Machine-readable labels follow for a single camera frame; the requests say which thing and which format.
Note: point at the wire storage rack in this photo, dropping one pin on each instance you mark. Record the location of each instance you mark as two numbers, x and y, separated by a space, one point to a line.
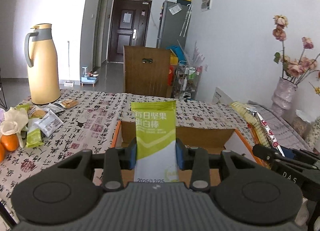
186 81

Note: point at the dried pink roses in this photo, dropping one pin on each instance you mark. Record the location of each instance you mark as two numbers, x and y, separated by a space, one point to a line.
297 62

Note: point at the orange fruit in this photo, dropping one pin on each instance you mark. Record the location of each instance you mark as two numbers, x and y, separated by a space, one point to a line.
10 142
2 153

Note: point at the red cardboard snack box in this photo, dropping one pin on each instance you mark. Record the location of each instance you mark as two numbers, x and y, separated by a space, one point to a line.
213 140

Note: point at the long striped snack pack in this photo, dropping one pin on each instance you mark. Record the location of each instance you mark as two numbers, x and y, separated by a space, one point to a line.
259 126

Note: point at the green packet on table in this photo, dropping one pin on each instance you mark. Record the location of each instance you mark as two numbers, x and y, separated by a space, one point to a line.
34 138

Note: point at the pink textured vase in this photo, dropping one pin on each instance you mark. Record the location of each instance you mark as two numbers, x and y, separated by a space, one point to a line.
282 96

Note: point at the wooden chair back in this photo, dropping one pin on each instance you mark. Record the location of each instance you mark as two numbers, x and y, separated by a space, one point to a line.
146 71

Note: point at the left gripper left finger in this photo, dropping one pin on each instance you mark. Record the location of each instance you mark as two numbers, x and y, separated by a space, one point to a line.
116 160

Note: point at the yellow thermos jug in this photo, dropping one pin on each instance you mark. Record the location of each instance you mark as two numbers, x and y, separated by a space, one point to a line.
41 58

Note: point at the cream crumpled bag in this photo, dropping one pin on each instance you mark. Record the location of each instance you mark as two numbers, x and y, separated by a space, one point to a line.
14 121

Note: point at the grey refrigerator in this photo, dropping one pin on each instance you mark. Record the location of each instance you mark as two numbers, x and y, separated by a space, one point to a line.
174 21

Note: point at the dark front door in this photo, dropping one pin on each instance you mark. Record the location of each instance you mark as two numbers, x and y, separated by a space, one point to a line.
129 26

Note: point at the grey folded table runner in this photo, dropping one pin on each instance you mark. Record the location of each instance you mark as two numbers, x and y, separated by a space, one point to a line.
285 134

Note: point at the floral white vase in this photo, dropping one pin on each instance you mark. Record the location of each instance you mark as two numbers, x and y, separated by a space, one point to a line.
314 135

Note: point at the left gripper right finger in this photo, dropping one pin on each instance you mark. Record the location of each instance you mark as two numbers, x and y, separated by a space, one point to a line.
196 160

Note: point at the green nut bar packet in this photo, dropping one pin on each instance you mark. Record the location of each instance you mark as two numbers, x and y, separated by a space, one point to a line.
156 142

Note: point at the white packet on table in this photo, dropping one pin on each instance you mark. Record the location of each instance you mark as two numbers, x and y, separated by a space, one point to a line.
49 123

